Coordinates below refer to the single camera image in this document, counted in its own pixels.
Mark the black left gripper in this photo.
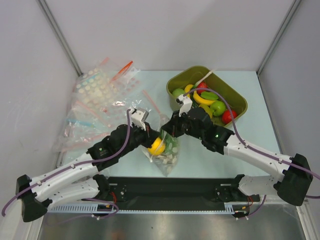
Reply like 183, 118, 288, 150
117, 121, 161, 158

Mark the orange toy fruit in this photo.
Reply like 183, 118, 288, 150
147, 137, 166, 156

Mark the green toy lettuce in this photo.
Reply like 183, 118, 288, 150
164, 134, 179, 155

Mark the clear white-dotted zip bag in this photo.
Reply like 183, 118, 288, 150
140, 100, 180, 177

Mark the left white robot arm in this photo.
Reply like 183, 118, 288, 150
15, 124, 161, 223

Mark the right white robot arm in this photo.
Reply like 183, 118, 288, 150
161, 107, 313, 206

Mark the pile of clear zip bags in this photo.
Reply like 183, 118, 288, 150
53, 57, 139, 153

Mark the yellow toy banana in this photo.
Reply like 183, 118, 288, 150
184, 84, 194, 93
192, 91, 217, 106

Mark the green toy apple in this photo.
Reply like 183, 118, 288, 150
209, 100, 226, 117

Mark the light green toy cabbage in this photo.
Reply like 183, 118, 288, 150
172, 88, 185, 99

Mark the red toy apple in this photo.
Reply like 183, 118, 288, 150
221, 110, 237, 125

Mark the olive green plastic bin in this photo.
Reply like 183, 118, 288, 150
166, 66, 248, 127

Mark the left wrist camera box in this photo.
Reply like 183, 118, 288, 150
128, 107, 149, 131

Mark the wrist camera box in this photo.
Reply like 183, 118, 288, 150
128, 107, 149, 131
176, 94, 193, 117

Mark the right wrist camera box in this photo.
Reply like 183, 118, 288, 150
176, 94, 193, 117

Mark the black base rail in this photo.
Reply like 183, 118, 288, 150
99, 174, 253, 210

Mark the white slotted cable duct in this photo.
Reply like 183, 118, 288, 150
47, 202, 121, 214

